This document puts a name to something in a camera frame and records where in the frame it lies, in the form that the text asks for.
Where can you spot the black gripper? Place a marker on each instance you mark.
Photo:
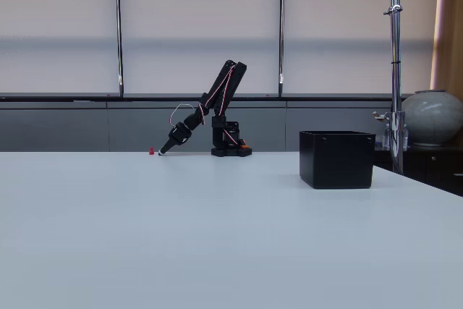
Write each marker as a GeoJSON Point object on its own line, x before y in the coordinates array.
{"type": "Point", "coordinates": [176, 137]}

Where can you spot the small red object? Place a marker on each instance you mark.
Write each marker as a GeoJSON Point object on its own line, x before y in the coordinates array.
{"type": "Point", "coordinates": [151, 151]}

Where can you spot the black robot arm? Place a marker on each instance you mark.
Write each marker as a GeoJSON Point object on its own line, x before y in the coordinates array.
{"type": "Point", "coordinates": [231, 77]}

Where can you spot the black plastic box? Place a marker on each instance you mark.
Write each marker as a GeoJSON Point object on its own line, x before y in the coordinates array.
{"type": "Point", "coordinates": [336, 160]}

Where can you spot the orange table clamp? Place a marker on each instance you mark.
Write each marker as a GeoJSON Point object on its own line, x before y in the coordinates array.
{"type": "Point", "coordinates": [244, 143]}

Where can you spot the dark window mullion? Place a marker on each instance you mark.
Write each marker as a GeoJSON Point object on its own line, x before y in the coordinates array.
{"type": "Point", "coordinates": [281, 34]}
{"type": "Point", "coordinates": [119, 34]}

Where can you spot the clear water bottle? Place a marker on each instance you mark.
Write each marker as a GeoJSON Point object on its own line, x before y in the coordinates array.
{"type": "Point", "coordinates": [386, 137]}
{"type": "Point", "coordinates": [405, 137]}

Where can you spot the chrome stand pole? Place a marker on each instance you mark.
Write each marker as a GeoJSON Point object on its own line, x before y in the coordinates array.
{"type": "Point", "coordinates": [395, 70]}

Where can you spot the grey round ceramic vase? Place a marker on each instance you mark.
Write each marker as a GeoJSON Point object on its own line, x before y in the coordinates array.
{"type": "Point", "coordinates": [432, 117]}

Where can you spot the dark low cabinet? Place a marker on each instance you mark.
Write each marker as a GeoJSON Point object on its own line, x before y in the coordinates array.
{"type": "Point", "coordinates": [434, 168]}

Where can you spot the grey low wall cabinet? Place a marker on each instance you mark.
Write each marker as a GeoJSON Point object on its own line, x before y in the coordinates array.
{"type": "Point", "coordinates": [54, 126]}

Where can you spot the brown wooden wall panel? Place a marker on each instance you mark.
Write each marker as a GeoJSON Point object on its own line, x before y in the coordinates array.
{"type": "Point", "coordinates": [448, 34]}

